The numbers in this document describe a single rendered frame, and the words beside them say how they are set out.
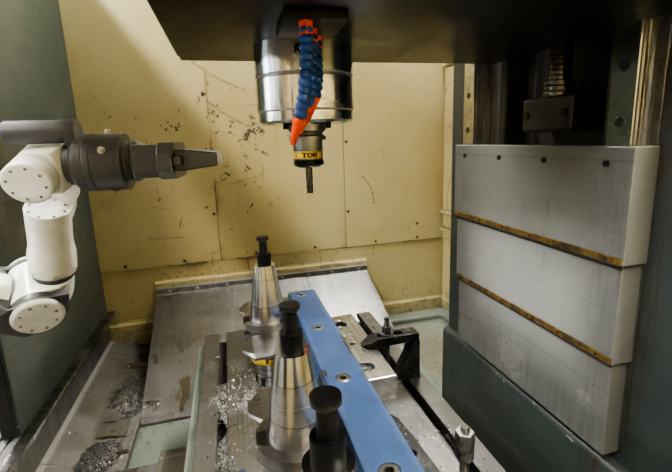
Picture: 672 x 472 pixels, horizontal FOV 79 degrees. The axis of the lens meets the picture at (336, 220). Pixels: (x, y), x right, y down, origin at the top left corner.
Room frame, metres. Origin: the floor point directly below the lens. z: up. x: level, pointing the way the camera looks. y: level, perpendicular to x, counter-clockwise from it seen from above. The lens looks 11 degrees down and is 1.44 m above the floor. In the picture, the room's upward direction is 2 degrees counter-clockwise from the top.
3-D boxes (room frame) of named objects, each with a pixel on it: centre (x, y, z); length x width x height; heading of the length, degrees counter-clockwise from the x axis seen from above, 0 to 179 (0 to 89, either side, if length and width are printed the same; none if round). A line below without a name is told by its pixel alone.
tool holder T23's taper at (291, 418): (0.27, 0.04, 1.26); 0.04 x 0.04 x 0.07
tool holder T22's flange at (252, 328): (0.49, 0.09, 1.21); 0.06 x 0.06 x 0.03
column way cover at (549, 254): (0.82, -0.39, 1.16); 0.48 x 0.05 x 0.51; 15
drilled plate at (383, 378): (0.83, 0.04, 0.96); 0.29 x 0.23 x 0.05; 15
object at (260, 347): (0.43, 0.08, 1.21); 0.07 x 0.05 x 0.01; 105
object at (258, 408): (0.33, 0.05, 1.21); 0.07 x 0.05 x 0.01; 105
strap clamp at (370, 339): (0.85, -0.11, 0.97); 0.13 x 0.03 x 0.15; 105
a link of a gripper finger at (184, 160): (0.63, 0.21, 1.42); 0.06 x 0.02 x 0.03; 101
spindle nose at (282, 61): (0.71, 0.04, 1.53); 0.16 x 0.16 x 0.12
